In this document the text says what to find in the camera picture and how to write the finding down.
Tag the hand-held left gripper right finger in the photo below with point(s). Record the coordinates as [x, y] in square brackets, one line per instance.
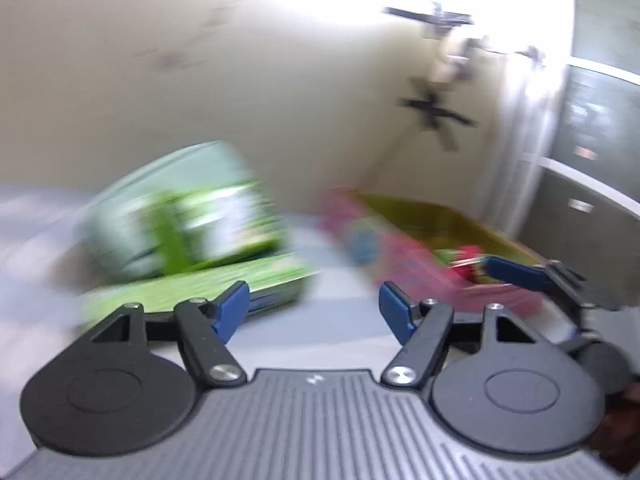
[395, 310]

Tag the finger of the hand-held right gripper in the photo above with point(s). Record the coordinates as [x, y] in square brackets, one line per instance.
[510, 271]

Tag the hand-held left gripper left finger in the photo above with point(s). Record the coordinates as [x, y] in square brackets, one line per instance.
[231, 310]

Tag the green box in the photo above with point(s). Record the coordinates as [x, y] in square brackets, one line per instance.
[200, 280]

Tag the red wallet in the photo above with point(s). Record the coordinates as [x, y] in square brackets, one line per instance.
[467, 260]

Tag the pink biscuit tin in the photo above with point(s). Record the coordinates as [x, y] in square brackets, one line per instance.
[400, 255]

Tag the green printed packet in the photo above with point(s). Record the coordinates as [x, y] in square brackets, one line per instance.
[170, 230]

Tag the mint green zip pouch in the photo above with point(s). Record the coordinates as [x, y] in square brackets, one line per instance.
[112, 220]

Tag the striped bed sheet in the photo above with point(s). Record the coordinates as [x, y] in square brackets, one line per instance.
[340, 310]

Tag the white sticker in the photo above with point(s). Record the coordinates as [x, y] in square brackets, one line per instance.
[580, 205]

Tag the pink sticker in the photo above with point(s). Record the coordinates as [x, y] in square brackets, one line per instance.
[583, 152]

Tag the frosted glass sliding door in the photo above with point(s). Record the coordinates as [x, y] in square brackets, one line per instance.
[590, 110]

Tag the black tape cross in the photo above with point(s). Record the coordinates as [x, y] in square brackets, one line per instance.
[432, 107]

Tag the black tape strip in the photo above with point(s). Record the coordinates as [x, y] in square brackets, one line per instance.
[430, 16]

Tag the white wall charger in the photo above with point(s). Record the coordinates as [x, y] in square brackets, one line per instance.
[450, 62]

